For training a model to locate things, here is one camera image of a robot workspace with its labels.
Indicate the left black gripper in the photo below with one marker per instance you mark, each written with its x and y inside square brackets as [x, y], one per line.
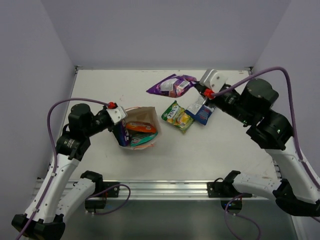
[114, 127]

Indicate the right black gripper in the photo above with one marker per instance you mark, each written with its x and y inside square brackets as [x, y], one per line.
[200, 89]

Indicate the blue white chips bag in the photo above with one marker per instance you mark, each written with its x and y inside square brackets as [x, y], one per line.
[201, 110]

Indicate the orange fruit candy packet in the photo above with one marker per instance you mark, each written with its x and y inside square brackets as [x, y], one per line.
[140, 126]

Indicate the white paper bag orange handles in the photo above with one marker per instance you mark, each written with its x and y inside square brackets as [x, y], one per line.
[145, 114]

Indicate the yellow green candy packet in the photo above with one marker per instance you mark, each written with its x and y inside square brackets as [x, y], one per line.
[177, 117]

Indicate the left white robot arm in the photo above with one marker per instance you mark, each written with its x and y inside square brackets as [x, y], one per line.
[46, 216]

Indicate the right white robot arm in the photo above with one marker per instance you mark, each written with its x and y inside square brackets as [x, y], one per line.
[296, 193]

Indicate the green snack packet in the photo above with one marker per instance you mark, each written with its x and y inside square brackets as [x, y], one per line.
[138, 139]

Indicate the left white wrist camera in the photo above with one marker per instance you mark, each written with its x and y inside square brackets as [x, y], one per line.
[117, 114]

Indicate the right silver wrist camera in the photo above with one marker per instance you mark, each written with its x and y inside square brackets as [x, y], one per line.
[213, 80]

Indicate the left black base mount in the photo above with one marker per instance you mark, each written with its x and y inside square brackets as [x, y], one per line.
[99, 202]

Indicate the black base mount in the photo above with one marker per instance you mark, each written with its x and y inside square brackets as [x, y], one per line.
[99, 202]
[219, 189]

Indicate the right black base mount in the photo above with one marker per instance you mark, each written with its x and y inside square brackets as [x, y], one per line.
[219, 189]

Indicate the aluminium front rail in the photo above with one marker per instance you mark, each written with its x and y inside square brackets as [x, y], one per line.
[157, 190]

